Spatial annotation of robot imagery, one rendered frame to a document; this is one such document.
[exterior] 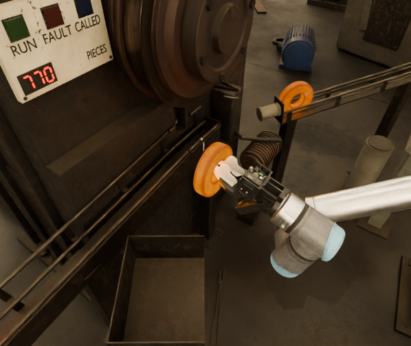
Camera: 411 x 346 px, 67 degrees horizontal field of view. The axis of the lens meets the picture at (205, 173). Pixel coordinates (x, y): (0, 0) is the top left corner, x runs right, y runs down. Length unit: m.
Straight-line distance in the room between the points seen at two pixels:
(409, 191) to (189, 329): 0.66
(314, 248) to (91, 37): 0.73
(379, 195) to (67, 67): 0.84
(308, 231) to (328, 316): 0.87
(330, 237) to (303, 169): 1.38
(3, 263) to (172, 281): 1.17
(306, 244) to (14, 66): 0.74
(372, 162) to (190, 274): 1.04
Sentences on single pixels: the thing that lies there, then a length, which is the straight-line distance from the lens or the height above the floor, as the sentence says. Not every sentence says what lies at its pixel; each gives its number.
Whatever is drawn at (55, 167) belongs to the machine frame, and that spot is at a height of 0.87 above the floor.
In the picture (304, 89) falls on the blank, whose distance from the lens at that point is 1.40.
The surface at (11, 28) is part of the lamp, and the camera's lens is 0.73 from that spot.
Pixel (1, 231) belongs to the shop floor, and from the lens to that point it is 2.05.
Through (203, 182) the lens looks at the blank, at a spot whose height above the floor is 0.85.
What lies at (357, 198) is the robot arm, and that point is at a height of 0.78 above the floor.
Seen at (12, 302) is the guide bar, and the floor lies 0.64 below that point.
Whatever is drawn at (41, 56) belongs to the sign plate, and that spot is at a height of 1.13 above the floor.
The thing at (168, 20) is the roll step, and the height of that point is 1.17.
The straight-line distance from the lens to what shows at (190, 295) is 0.90.
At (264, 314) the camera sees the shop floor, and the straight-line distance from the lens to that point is 1.54.
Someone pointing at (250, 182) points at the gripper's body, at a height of 0.88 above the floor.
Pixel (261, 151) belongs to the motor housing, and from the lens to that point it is 1.38.
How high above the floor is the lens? 1.42
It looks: 45 degrees down
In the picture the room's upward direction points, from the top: straight up
